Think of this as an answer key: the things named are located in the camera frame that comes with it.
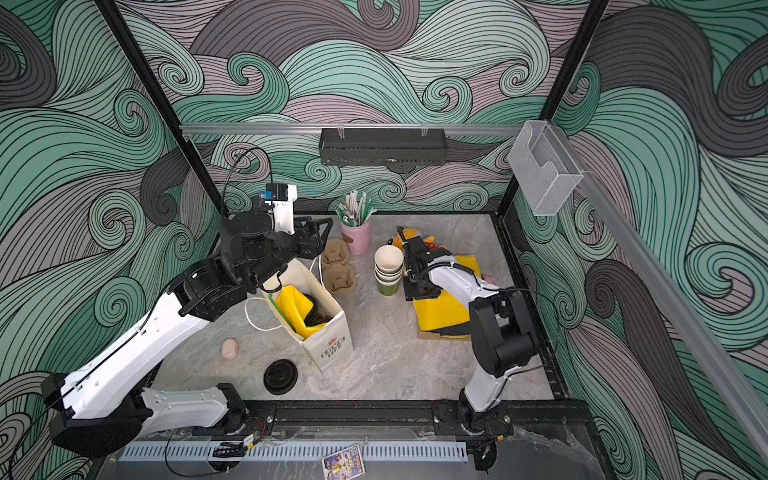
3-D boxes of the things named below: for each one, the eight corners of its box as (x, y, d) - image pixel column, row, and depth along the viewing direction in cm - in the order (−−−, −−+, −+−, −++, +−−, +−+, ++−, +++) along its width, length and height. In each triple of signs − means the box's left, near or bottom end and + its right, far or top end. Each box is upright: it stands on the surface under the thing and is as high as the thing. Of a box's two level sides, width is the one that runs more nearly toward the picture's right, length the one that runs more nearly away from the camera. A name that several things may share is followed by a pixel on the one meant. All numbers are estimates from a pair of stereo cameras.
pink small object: (225, 361, 84) (221, 358, 82) (225, 344, 88) (221, 340, 86) (237, 358, 85) (233, 354, 83) (237, 340, 88) (233, 336, 86)
